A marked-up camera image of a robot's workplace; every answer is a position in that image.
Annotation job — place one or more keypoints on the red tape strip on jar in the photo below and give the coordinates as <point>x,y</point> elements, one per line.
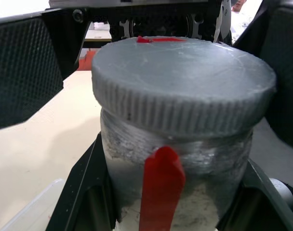
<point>161,187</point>

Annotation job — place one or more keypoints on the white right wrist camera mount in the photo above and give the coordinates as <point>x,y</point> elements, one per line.
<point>224,21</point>

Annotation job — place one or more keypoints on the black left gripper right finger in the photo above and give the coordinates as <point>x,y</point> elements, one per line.
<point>259,192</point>

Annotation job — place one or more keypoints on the red tape strip on lid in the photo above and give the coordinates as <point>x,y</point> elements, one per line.
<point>146,40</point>

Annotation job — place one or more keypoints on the grey ribbed jar lid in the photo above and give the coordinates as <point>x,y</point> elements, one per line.
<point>180,79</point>

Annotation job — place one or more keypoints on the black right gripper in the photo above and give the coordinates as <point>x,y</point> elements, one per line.
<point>161,21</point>

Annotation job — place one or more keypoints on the red object in background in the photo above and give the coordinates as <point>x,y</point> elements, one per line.
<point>86,61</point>

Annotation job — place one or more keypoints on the transparent jar with white powder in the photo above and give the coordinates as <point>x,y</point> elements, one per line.
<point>209,168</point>

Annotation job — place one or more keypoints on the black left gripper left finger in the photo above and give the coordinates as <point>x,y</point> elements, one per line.
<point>88,192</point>

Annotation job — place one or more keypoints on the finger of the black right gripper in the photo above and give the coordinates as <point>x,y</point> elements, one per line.
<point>281,72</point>
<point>23,69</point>

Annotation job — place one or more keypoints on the white plastic box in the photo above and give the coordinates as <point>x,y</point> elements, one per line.
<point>28,209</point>

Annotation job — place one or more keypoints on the person in white shirt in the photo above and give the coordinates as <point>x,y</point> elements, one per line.
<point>237,5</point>

